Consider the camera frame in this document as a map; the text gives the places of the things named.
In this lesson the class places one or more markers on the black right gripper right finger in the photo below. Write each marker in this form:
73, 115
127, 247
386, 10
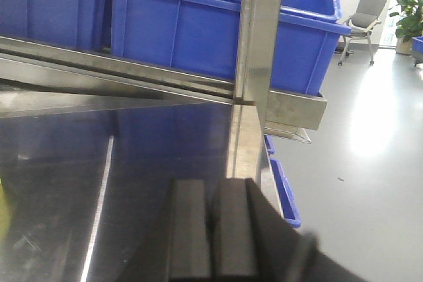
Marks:
252, 242

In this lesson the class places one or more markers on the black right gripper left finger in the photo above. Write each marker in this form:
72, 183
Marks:
187, 253

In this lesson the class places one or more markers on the yellow foam block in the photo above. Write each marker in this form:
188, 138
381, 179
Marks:
6, 213

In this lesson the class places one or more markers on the blue bin lower shelf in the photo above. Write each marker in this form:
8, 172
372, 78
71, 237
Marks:
285, 193

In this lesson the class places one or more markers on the stainless steel shelf rack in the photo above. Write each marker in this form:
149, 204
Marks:
90, 146

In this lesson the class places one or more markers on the blue plastic bin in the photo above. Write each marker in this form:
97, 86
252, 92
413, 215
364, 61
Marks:
201, 36
75, 24

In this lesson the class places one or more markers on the blue bin far right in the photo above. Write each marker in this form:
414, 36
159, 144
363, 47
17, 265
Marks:
417, 49

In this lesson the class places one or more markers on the grey office chair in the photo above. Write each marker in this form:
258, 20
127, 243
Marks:
362, 23

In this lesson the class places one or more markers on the green potted plant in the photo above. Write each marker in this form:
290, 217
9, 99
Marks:
409, 24

